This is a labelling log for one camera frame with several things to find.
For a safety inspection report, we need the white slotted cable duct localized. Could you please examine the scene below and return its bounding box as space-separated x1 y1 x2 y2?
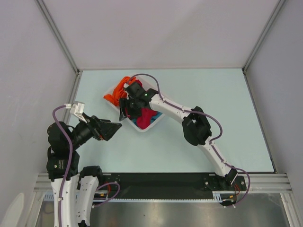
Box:
43 192 235 203

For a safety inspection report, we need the white plastic laundry basket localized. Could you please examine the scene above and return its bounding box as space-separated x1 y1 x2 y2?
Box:
103 76 164 132

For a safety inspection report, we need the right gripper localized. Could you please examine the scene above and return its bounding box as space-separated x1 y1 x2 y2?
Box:
120 97 143 121

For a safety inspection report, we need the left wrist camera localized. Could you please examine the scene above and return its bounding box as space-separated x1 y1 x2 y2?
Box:
70 102 85 116

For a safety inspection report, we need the magenta t shirt in basket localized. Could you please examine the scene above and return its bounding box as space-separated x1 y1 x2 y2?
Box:
134 79 159 131

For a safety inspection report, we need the teal t shirt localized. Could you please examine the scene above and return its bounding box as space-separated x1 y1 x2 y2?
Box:
132 112 162 129

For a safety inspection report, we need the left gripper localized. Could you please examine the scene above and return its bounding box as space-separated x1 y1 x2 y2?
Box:
68 111 121 148

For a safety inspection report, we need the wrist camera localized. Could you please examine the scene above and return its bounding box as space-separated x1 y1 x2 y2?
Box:
125 82 146 98
70 102 85 116

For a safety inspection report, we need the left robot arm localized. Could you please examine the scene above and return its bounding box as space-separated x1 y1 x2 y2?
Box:
46 115 122 227

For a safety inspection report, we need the orange t shirt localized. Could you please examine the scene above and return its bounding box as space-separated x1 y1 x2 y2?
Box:
103 76 136 106

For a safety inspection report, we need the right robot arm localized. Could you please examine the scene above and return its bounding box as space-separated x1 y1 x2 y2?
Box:
119 88 238 190

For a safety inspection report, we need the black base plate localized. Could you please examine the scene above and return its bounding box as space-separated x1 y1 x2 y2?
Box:
97 173 248 200

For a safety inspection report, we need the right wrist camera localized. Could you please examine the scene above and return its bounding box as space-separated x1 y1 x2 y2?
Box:
125 82 146 98

